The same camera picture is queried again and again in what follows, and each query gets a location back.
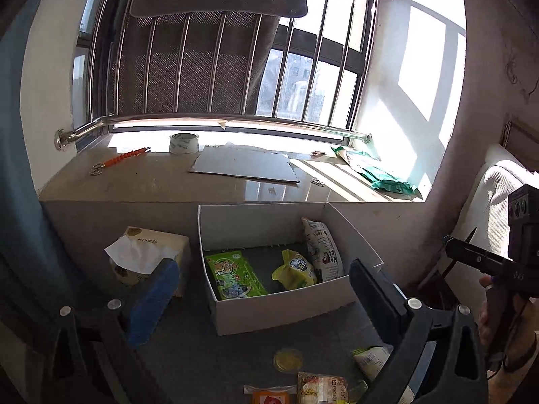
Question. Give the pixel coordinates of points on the dark mesh cloth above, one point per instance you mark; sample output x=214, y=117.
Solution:
x=193, y=63

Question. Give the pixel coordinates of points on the white cardboard box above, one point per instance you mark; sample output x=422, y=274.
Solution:
x=290, y=303

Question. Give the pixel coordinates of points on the white green snack packet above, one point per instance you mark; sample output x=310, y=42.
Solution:
x=374, y=362

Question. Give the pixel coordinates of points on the person's right forearm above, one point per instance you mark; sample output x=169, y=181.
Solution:
x=511, y=383

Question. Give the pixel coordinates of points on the steel window guard rail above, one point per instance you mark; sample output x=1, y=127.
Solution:
x=236, y=120

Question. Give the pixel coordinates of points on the flat cardboard sheet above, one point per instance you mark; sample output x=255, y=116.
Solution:
x=246, y=164

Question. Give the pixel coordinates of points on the white tape roll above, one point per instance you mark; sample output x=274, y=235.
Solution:
x=183, y=143

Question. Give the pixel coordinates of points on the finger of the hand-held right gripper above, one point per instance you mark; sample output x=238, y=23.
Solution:
x=471, y=256

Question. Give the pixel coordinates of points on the tissue box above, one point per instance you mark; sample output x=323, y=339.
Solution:
x=143, y=256

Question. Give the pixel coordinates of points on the blue curtain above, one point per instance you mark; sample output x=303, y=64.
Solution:
x=25, y=176

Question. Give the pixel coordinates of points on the yellow snack packet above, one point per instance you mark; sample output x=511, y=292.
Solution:
x=294, y=270

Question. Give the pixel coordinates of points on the round yellow snack cup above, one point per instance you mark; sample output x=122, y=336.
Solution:
x=288, y=360

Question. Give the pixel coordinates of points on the orange ribbed tool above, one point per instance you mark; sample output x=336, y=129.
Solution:
x=126, y=156

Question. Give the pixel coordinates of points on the orange snack packet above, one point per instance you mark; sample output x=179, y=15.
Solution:
x=269, y=395

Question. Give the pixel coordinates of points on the white black-print snack bag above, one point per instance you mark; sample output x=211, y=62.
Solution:
x=322, y=248

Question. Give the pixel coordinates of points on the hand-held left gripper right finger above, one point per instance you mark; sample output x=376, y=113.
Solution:
x=372, y=298

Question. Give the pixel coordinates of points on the white cushion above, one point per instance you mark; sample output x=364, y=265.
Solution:
x=492, y=202

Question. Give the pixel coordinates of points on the wooden frame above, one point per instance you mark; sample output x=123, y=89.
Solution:
x=520, y=139

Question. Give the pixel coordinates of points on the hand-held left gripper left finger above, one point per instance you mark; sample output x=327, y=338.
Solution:
x=149, y=303

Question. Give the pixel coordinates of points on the pale green envelope bag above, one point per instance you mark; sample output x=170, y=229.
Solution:
x=353, y=155

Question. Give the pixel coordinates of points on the green plastic packet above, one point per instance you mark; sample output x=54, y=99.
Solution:
x=391, y=183

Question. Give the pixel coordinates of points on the clear bread snack packet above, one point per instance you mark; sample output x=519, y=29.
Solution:
x=322, y=389

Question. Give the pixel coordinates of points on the person's right hand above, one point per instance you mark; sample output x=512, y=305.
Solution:
x=484, y=324

